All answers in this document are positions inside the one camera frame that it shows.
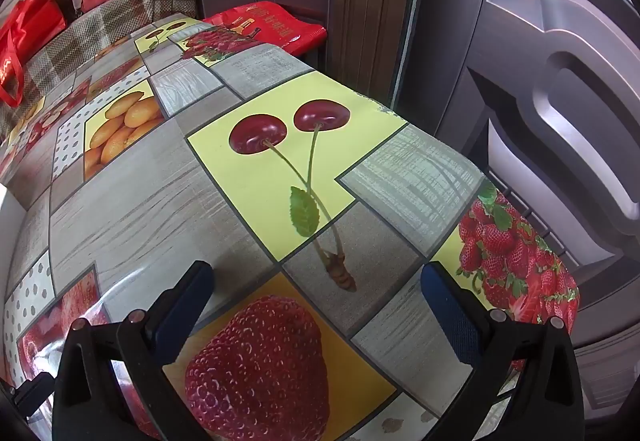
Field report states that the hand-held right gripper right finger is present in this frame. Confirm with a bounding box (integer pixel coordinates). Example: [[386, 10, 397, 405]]
[[420, 261, 586, 441]]

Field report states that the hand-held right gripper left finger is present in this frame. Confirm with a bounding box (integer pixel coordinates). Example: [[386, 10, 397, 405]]
[[52, 260, 216, 441]]

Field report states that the fruit print tablecloth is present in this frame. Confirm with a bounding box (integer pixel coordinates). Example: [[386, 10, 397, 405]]
[[0, 16, 581, 441]]

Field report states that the plaid cloth cover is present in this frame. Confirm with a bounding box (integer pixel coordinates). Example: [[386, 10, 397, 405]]
[[0, 0, 198, 144]]

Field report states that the red printed bag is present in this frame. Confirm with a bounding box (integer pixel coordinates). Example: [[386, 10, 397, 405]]
[[204, 1, 327, 57]]

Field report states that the red tote bag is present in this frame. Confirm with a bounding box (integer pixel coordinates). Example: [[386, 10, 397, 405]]
[[0, 0, 68, 108]]

